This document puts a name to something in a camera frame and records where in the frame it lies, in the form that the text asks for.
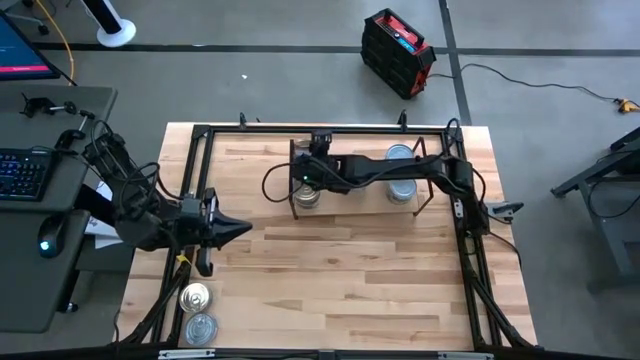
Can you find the silver lid can blue label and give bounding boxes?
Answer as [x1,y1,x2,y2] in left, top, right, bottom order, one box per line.
[184,312,219,347]

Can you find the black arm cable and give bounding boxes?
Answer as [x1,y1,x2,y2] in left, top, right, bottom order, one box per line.
[260,117,489,222]
[88,118,184,202]

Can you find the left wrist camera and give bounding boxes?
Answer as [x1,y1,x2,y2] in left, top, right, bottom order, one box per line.
[180,195,202,218]

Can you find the black computer mouse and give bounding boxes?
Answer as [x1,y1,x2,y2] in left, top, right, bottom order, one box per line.
[37,213,70,259]

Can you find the white pedestal stand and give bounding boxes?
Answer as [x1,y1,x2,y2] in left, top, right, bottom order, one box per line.
[82,0,137,49]

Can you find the silver metal bracket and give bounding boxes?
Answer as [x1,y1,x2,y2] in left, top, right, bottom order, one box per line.
[157,348,216,360]
[437,351,495,360]

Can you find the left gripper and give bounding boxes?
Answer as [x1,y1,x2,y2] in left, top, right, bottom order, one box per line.
[194,187,254,278]

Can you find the grey metal table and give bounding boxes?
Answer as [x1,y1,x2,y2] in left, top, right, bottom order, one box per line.
[549,127,640,294]

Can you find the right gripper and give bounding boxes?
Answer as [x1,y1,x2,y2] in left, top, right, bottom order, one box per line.
[292,129,351,196]

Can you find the yellow cable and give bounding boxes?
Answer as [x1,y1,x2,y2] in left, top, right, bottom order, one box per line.
[33,0,76,86]

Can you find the grey side desk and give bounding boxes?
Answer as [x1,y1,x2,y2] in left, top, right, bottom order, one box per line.
[0,82,119,335]

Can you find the wooden shelf black metal legs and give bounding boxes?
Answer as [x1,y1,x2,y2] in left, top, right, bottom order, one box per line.
[288,135,435,220]

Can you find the silver lid can green label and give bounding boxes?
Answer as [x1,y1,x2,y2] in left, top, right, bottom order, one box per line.
[386,178,418,205]
[384,143,416,161]

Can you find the backlit black keyboard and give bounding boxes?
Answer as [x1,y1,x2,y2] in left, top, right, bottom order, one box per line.
[0,148,56,202]

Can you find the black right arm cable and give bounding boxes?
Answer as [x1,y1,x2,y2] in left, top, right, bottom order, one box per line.
[260,117,489,222]

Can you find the red black tool case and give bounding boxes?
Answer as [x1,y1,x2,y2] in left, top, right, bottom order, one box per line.
[359,7,437,100]

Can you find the white paper sheet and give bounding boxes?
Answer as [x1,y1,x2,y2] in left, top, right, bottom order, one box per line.
[84,180,124,250]

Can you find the black aluminium table frame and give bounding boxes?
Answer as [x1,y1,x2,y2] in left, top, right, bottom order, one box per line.
[117,123,539,351]

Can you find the desk computer monitor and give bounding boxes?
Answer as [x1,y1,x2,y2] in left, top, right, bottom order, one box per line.
[0,12,64,82]

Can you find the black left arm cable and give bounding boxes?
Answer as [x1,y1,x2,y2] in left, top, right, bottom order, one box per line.
[88,118,184,202]

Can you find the office chair base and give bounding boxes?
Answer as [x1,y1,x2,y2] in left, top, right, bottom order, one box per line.
[0,0,51,36]

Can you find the black desk clamp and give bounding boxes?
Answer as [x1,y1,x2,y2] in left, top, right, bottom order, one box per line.
[19,93,77,120]
[53,109,96,151]

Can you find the black floor cable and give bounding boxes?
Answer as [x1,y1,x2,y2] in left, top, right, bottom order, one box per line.
[428,62,619,104]

